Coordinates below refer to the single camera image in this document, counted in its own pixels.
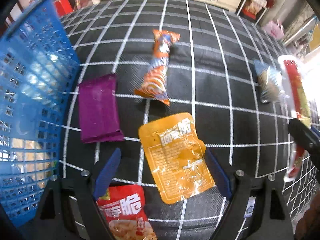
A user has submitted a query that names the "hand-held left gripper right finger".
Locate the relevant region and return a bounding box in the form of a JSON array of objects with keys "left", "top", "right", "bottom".
[{"left": 204, "top": 149, "right": 294, "bottom": 240}]

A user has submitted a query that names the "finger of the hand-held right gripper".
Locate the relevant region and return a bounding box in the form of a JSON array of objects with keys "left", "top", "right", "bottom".
[{"left": 287, "top": 119, "right": 320, "bottom": 160}]

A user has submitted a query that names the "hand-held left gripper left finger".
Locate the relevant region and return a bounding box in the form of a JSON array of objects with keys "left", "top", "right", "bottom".
[{"left": 35, "top": 147, "right": 123, "bottom": 240}]

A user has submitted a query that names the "red snack pouch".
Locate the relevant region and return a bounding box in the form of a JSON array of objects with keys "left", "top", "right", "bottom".
[{"left": 96, "top": 184, "right": 158, "bottom": 240}]

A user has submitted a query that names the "orange snack pouch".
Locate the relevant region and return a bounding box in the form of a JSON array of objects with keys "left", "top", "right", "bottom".
[{"left": 138, "top": 112, "right": 215, "bottom": 204}]

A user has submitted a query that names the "red yellow white-edged snack packet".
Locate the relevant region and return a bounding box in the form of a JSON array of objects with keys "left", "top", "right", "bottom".
[{"left": 277, "top": 54, "right": 320, "bottom": 183}]

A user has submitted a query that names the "small clear snack packet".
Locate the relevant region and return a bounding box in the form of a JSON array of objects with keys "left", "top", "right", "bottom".
[{"left": 254, "top": 59, "right": 288, "bottom": 103}]

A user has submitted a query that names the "purple snack packet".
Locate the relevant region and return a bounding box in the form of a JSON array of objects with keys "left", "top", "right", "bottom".
[{"left": 78, "top": 73, "right": 124, "bottom": 143}]

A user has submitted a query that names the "orange twisted snack packet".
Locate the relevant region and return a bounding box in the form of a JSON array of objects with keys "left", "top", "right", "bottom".
[{"left": 134, "top": 29, "right": 181, "bottom": 106}]

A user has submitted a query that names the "blue plastic basket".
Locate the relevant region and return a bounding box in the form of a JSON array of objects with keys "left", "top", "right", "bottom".
[{"left": 0, "top": 0, "right": 81, "bottom": 228}]

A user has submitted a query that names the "pink shopping bag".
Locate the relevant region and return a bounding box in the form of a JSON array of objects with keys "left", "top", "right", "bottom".
[{"left": 261, "top": 20, "right": 285, "bottom": 40}]

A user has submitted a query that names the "white metal shelf rack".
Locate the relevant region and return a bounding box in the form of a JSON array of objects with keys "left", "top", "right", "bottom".
[{"left": 235, "top": 0, "right": 280, "bottom": 22}]

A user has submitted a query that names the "red gift bag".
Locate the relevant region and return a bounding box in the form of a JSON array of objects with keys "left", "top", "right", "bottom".
[{"left": 54, "top": 0, "right": 74, "bottom": 17}]

